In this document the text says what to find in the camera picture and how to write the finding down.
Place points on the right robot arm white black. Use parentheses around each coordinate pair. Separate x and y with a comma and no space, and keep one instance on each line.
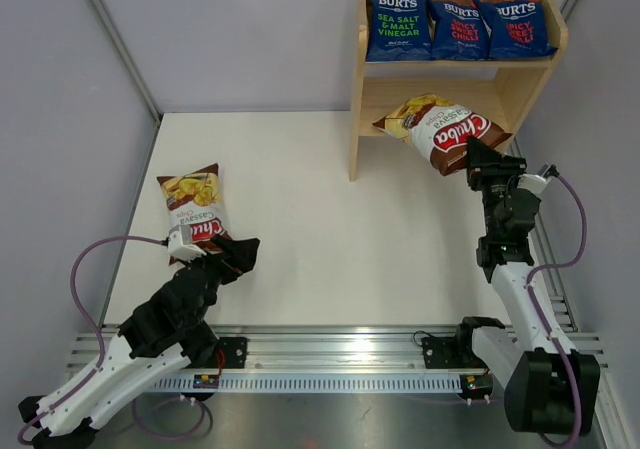
(550,388)

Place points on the blue Burts sea salt bag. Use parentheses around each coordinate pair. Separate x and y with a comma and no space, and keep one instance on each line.
(399,31)

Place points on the blue Burts chilli bag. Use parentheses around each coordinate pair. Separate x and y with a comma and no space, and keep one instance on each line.
(459,31)
(518,28)

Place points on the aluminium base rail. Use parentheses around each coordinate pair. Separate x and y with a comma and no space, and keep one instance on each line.
(321,360)

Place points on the large Chuba cassava chips bag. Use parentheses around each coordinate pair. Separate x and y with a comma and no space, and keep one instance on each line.
(439,129)

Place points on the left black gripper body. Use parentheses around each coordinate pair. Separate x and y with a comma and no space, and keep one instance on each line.
(216,272)

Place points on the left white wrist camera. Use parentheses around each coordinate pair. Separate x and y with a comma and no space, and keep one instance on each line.
(180,245)

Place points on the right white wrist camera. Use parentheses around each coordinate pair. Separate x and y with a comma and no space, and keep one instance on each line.
(537,183)

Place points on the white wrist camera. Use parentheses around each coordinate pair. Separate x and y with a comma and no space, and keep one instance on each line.
(537,183)
(180,245)

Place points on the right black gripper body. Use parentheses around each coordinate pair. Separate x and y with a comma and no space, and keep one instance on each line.
(495,181)

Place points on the wooden two-tier shelf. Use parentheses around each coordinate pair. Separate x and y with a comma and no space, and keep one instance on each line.
(503,90)

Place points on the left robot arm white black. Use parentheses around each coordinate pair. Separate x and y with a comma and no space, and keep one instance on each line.
(165,334)

